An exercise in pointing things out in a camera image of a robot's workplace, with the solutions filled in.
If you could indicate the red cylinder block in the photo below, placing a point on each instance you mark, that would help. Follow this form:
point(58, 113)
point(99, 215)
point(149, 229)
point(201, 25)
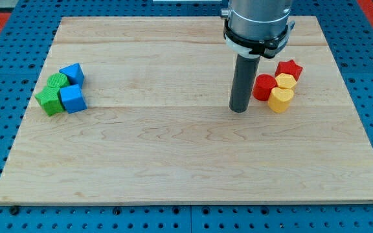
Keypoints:
point(263, 85)

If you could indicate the light wooden board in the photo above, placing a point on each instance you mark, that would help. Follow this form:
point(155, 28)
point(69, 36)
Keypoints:
point(158, 129)

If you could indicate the red star block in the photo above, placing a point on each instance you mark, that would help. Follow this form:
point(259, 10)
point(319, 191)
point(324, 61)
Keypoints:
point(289, 67)

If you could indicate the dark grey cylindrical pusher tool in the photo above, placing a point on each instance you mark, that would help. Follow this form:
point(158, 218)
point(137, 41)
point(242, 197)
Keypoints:
point(242, 84)

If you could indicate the yellow hexagon block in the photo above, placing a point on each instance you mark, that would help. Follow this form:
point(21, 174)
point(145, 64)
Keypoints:
point(286, 81)

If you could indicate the blue triangular block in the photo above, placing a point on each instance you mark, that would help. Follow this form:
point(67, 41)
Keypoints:
point(74, 73)

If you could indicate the green cylinder block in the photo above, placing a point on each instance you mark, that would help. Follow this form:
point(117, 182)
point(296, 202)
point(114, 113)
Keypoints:
point(58, 80)

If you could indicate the yellow heart block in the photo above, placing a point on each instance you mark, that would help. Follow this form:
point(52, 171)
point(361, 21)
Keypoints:
point(280, 99)

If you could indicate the green star block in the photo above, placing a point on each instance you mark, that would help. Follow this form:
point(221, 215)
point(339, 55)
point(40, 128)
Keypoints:
point(50, 101)

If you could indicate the blue cube block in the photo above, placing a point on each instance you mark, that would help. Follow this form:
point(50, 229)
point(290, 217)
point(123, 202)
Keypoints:
point(72, 98)

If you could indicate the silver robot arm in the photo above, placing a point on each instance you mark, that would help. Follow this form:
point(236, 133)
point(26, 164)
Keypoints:
point(255, 28)

